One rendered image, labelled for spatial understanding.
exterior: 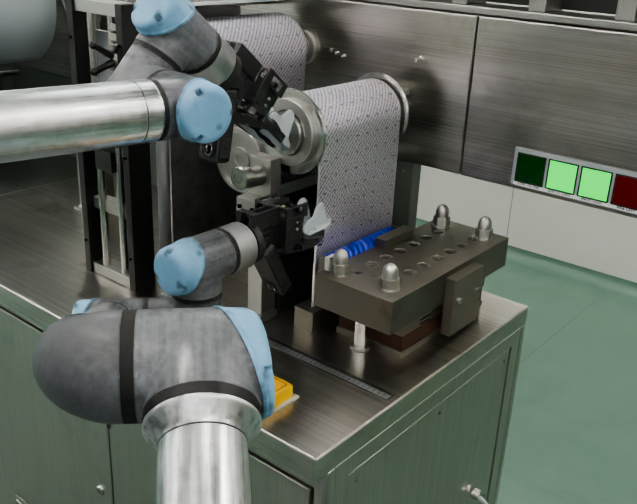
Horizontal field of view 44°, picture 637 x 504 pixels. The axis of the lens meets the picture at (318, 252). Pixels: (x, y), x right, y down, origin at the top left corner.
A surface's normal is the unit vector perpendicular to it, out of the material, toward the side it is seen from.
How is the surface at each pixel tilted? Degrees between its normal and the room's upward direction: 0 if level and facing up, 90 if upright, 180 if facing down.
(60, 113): 65
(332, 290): 90
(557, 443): 0
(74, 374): 70
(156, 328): 19
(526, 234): 90
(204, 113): 90
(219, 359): 29
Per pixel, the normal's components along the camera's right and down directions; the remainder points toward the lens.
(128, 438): -0.63, 0.27
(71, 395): -0.43, 0.36
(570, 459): 0.04, -0.92
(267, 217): 0.77, 0.28
